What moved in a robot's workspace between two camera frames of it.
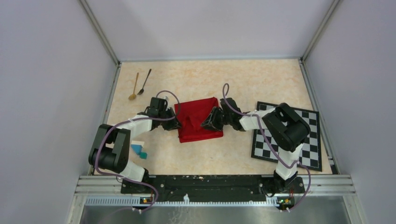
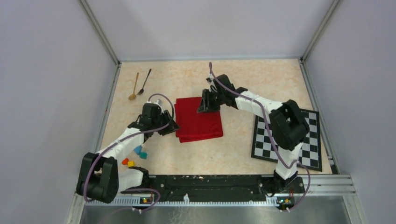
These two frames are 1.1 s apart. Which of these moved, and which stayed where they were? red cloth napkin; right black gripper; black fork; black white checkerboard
Moved: right black gripper
Stayed: black fork; red cloth napkin; black white checkerboard
